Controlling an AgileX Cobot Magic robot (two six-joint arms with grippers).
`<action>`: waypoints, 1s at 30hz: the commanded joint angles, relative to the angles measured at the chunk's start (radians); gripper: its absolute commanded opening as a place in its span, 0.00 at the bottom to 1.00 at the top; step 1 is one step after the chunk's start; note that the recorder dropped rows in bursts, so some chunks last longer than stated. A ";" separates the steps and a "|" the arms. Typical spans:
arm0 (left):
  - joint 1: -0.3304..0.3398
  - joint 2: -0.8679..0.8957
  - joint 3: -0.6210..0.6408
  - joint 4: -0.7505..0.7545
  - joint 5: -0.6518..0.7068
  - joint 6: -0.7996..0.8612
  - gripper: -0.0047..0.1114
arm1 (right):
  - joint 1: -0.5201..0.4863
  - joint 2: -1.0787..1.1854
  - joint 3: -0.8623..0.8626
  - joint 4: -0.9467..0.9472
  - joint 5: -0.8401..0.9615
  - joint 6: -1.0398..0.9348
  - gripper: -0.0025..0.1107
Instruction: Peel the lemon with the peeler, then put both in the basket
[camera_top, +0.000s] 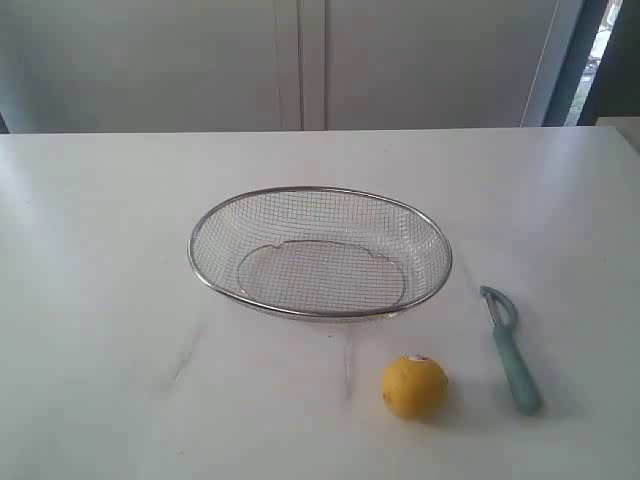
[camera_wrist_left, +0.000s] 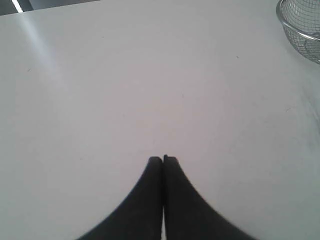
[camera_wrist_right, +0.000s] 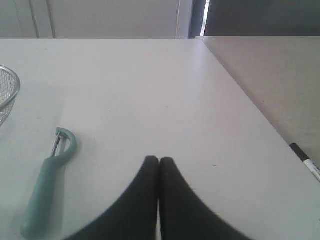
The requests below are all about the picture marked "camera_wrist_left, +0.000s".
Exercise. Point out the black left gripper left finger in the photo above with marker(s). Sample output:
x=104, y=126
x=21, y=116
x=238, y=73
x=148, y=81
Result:
x=140, y=215

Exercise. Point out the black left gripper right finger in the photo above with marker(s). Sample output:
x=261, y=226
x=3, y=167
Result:
x=187, y=215

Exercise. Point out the steel wire mesh basket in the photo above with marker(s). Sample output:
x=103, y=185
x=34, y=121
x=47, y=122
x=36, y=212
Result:
x=300, y=20

